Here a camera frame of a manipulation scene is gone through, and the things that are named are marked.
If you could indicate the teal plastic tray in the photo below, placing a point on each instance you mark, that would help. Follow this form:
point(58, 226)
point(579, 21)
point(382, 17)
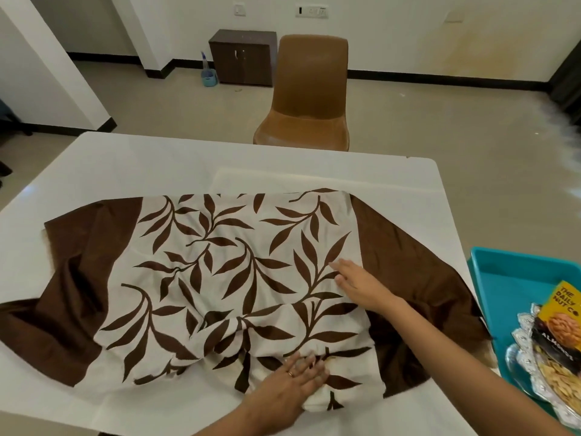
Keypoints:
point(504, 286)

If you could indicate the white wall socket panel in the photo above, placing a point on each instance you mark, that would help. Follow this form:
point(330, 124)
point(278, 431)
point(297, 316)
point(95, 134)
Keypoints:
point(312, 10)

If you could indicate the cream cloth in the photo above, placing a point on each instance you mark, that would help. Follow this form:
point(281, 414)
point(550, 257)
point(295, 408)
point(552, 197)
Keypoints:
point(281, 181)

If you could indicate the black office chair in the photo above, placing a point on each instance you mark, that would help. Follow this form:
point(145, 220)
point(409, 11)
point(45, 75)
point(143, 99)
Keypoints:
point(8, 127)

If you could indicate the yellow and black nut packet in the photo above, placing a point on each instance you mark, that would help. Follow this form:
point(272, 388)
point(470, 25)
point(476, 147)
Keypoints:
point(560, 326)

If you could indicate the silver ornate plate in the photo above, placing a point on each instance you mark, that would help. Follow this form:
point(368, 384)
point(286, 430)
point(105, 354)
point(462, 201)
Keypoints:
point(526, 358)

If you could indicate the brown plastic chair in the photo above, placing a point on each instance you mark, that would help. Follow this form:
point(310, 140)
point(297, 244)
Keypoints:
point(308, 77)

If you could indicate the person's right thumb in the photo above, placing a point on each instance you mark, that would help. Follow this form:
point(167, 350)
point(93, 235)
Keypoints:
point(342, 281)

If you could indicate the dark wooden cabinet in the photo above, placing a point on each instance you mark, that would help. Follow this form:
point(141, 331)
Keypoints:
point(243, 58)

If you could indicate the person's left hand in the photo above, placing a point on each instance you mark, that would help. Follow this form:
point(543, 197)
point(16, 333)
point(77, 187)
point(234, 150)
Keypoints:
point(281, 395)

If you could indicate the person's right hand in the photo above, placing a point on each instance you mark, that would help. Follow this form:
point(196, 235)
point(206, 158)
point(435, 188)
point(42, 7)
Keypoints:
point(367, 288)

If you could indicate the person's right forearm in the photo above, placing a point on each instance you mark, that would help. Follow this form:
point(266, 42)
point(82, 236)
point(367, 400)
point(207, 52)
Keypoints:
point(454, 363)

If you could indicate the person's left middle finger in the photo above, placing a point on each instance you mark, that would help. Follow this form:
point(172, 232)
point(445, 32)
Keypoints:
point(314, 373)

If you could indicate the brown leaf-patterned cloth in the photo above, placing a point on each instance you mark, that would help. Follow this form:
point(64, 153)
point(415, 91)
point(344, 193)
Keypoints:
point(227, 267)

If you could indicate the white wall switch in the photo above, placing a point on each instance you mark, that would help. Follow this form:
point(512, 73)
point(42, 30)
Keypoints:
point(239, 9)

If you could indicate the person's left forearm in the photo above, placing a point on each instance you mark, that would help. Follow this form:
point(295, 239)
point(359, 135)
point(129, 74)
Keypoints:
point(236, 422)

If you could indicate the person's left little finger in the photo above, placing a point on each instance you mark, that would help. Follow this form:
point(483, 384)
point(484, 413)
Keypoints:
point(293, 359)

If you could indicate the yellow chips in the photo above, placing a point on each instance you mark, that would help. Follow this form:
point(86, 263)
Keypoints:
point(560, 381)

